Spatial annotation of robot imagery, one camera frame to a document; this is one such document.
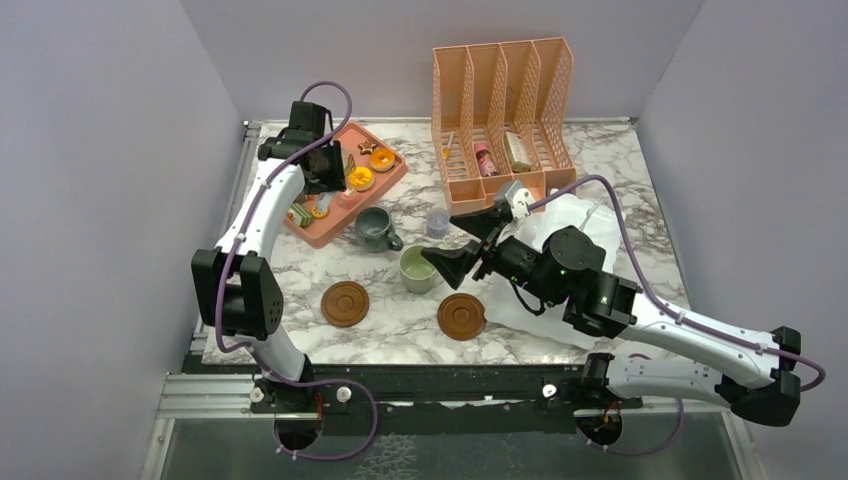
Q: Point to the green layered cake slice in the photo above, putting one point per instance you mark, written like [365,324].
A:
[299,215]

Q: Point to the pink snowball cake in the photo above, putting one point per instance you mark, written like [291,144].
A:
[348,199]

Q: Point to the orange glazed donut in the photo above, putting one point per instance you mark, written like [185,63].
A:
[382,159]

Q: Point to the left brown wooden coaster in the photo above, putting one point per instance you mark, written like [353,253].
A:
[345,304]

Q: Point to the yellow flower cookie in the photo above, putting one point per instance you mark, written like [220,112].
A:
[319,211]

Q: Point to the brown star cookie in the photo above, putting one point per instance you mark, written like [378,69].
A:
[367,147]

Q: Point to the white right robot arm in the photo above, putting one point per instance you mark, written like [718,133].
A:
[750,372]

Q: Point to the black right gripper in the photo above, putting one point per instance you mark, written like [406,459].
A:
[322,171]

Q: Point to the brown wooden coaster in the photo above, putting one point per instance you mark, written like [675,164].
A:
[461,316]
[345,304]

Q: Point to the pink bottle in organizer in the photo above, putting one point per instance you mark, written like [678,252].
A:
[484,158]

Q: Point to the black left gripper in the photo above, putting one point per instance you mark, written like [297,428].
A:
[512,258]

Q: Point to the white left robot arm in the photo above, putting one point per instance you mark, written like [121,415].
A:
[237,294]

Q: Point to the right brown wooden coaster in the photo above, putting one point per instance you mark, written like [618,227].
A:
[461,316]

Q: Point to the tan box in organizer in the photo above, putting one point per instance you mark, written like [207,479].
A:
[516,153]

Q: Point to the yellow frosted donut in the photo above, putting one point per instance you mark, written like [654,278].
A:
[361,178]

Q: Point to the light green ceramic mug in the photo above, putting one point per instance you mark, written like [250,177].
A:
[418,275]

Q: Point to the dark blue-green ceramic mug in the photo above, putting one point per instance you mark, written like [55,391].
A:
[375,231]

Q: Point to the pink mesh file organizer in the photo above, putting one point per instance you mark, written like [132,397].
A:
[481,91]

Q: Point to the pink dessert tray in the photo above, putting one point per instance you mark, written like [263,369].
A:
[321,232]

